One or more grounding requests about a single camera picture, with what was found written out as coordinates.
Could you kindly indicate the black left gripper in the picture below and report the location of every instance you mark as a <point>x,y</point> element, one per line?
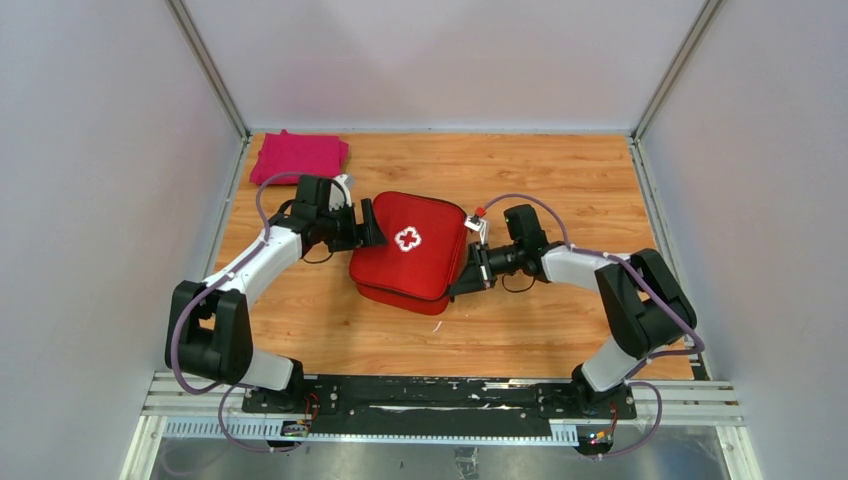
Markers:
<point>362,235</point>

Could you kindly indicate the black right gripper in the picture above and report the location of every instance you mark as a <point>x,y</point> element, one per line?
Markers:
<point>477,274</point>

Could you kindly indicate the black red medicine case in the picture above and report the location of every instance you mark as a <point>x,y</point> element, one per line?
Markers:
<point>425,249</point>

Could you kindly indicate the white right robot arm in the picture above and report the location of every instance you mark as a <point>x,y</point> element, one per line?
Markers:
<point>646,309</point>

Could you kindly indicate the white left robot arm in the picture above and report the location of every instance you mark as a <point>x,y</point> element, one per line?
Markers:
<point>209,340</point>

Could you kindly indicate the pink folded cloth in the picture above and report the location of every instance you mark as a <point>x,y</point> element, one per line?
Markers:
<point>288,155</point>

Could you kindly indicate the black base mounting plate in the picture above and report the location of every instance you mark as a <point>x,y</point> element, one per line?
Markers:
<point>441,406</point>

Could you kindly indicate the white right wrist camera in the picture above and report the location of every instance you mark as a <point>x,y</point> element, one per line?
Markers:
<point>478,225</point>

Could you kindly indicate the aluminium frame rail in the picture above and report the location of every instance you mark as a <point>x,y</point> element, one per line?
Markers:
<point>195,42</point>

